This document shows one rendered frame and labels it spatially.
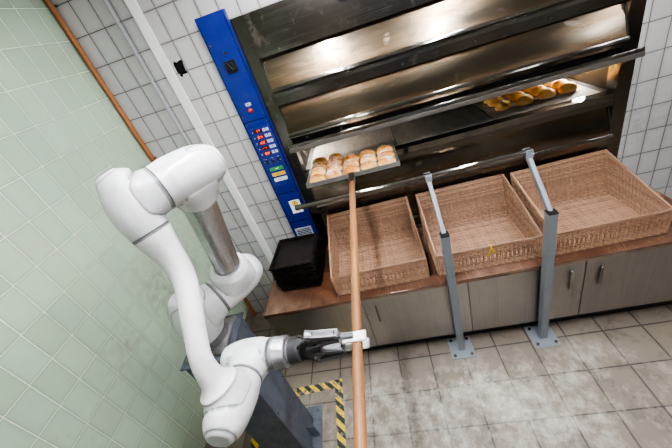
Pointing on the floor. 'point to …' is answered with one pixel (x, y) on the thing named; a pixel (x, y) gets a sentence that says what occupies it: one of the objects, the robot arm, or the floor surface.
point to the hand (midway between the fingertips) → (356, 340)
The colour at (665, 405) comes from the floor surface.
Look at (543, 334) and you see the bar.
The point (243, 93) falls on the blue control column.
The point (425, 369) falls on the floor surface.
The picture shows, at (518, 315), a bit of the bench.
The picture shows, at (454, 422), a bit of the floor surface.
